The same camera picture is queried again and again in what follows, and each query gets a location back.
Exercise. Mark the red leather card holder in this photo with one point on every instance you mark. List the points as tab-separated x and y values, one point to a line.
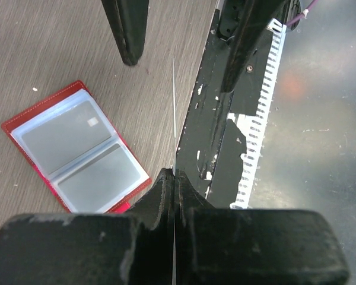
78	153

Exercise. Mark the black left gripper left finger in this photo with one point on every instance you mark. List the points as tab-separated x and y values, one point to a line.
135	247

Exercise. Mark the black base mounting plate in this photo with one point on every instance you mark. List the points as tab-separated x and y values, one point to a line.
211	144

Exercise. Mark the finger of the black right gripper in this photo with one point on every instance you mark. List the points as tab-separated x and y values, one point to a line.
128	22
242	23

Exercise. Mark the slotted cable duct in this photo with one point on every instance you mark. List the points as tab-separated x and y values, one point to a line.
253	127

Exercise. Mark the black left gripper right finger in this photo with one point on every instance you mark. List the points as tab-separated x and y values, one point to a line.
258	246

